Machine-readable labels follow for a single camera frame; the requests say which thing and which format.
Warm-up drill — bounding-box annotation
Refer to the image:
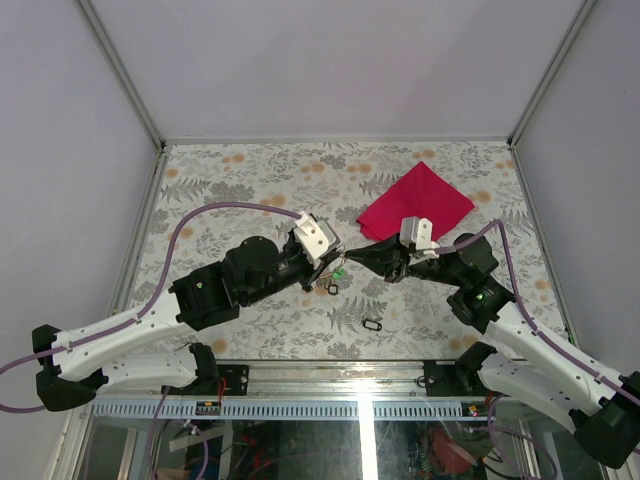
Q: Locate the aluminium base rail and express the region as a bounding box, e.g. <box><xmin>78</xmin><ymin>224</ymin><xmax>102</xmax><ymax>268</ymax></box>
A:
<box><xmin>88</xmin><ymin>361</ymin><xmax>493</xmax><ymax>421</ymax></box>

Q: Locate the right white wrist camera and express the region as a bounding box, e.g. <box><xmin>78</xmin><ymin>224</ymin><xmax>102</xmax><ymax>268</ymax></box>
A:
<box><xmin>399</xmin><ymin>216</ymin><xmax>439</xmax><ymax>259</ymax></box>

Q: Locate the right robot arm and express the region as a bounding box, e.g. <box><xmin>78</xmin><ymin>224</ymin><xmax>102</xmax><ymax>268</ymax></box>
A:
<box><xmin>345</xmin><ymin>233</ymin><xmax>639</xmax><ymax>469</ymax></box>

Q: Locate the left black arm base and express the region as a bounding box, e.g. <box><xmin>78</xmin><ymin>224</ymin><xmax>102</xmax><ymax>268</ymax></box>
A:
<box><xmin>191</xmin><ymin>364</ymin><xmax>250</xmax><ymax>397</ymax></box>

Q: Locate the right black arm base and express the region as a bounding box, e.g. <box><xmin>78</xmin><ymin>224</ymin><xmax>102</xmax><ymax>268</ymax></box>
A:
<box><xmin>415</xmin><ymin>360</ymin><xmax>473</xmax><ymax>398</ymax></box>

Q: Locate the large metal keyring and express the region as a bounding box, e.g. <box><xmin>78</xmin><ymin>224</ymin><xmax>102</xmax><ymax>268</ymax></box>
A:
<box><xmin>316</xmin><ymin>253</ymin><xmax>347</xmax><ymax>290</ymax></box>

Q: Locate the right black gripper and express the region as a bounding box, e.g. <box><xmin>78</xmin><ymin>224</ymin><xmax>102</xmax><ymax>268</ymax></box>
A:
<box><xmin>345</xmin><ymin>232</ymin><xmax>466</xmax><ymax>287</ymax></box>

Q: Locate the folded magenta cloth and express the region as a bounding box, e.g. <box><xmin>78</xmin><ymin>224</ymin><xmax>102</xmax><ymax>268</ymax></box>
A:
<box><xmin>357</xmin><ymin>162</ymin><xmax>474</xmax><ymax>241</ymax></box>

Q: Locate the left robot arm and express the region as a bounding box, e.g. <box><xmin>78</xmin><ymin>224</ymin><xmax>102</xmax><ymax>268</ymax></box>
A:
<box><xmin>32</xmin><ymin>235</ymin><xmax>339</xmax><ymax>412</ymax></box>

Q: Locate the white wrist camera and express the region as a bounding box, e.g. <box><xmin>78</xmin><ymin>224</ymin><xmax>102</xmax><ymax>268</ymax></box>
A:
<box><xmin>399</xmin><ymin>216</ymin><xmax>439</xmax><ymax>259</ymax></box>
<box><xmin>293</xmin><ymin>211</ymin><xmax>340</xmax><ymax>267</ymax></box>

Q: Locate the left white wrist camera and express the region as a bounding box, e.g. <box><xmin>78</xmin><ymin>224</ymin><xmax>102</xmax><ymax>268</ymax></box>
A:
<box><xmin>293</xmin><ymin>211</ymin><xmax>340</xmax><ymax>267</ymax></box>

